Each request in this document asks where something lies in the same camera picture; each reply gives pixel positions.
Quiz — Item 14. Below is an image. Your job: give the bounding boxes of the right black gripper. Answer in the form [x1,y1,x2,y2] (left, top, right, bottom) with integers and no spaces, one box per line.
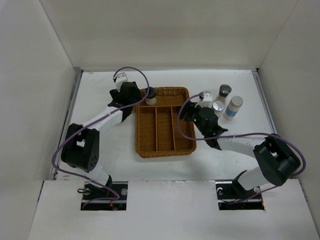
[175,100,208,136]

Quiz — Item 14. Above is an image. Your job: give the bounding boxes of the black cap white spice bottle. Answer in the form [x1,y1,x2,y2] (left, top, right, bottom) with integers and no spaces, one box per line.
[145,87,157,106]

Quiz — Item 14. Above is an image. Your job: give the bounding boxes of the silver cap blue label jar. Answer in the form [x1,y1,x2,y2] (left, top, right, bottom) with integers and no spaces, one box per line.
[212,101,225,118]

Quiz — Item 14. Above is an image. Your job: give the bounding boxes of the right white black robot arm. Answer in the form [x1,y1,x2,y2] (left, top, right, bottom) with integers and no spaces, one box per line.
[176,101,301,198]

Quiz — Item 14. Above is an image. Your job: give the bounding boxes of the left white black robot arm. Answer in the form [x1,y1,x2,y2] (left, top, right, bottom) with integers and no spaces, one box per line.
[61,81,142,200]

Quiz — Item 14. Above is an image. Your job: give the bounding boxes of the brown wicker divided tray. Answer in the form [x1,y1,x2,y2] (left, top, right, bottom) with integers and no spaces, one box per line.
[135,86,197,158]

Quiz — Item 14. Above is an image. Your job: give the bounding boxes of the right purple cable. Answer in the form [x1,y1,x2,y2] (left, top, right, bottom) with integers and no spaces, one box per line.
[176,93,307,203]

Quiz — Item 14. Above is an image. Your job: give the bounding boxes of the purple cable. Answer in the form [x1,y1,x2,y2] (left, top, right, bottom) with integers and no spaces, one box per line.
[51,66,151,210]
[176,93,307,203]

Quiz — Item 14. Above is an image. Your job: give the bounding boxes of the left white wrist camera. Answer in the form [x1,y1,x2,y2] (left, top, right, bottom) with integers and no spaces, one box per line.
[113,72,128,92]

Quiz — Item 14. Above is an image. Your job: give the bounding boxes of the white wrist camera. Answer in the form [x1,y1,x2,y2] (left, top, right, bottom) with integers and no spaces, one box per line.
[195,90,213,108]
[113,72,128,92]

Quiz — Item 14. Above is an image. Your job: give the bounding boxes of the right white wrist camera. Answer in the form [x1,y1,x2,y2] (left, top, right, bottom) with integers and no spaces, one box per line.
[195,90,213,108]

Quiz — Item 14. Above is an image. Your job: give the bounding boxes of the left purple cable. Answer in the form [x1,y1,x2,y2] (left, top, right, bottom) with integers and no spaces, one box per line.
[51,66,151,210]

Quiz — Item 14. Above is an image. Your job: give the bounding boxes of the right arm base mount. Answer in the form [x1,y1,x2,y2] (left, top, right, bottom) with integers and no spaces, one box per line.
[215,180,265,211]

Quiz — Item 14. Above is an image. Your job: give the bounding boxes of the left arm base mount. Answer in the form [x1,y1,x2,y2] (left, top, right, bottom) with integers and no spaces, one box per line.
[77,181,129,211]

